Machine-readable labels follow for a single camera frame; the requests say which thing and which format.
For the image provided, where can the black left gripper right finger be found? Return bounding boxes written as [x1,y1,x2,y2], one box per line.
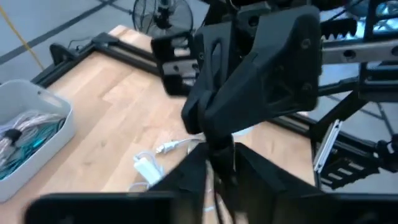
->
[229,142,398,224]

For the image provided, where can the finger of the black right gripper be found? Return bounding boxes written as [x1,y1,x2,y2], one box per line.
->
[203,4,323,139]
[181,21,240,134]

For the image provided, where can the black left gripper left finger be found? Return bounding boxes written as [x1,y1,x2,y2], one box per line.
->
[24,142,212,224]

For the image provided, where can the teal braided cable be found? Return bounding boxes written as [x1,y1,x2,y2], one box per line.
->
[0,119,67,181]

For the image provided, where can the black floor fan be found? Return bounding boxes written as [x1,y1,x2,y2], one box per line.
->
[132,0,194,38]

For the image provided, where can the pale grey plastic bin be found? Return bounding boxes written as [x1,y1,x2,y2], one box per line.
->
[0,79,77,203]

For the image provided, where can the white lamp power cord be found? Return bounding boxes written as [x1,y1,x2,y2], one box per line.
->
[127,136,208,194]

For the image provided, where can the yellow hanging cord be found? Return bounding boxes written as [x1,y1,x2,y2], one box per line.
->
[0,5,45,71]

